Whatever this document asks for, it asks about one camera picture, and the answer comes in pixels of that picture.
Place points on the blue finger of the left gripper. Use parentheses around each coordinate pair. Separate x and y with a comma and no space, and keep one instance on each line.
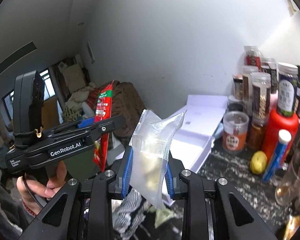
(86,122)

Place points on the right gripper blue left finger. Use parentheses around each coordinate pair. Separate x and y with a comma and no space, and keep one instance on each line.
(124,173)

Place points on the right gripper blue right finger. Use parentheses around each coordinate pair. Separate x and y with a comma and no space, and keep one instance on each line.
(169,179)

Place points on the red snack bag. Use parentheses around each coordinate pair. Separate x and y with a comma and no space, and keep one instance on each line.
(103,112)

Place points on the clear plastic snack packet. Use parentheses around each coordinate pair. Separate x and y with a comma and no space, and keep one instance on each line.
(151,141)

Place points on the black white striped cloth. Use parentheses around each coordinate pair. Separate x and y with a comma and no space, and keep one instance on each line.
(130,214)

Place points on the person's left hand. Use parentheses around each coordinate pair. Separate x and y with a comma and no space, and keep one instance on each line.
(33,192)

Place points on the white open gift box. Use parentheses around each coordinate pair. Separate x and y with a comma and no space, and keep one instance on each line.
(193,142)

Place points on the brown blanket pile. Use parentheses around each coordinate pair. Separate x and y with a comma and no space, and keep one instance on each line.
(127,102)

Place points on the orange label clear jar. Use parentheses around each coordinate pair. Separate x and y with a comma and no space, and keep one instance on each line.
(235,131)

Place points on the yellow lemon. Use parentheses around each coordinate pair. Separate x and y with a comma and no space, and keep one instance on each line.
(258,163)

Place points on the amber honey jar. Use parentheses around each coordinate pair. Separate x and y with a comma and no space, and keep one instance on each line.
(256,137)

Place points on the blue white tablet tube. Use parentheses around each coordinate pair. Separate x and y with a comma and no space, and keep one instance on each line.
(283,141)

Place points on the glass mug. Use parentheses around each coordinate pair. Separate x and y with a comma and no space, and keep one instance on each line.
(289,187)

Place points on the red thermos bottle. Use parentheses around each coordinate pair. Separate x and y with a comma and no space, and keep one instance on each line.
(277,122)

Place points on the clear jar with grains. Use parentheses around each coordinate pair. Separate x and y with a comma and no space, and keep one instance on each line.
(261,96)

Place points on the dark label tall jar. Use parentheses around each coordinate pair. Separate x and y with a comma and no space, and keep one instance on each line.
(287,87)

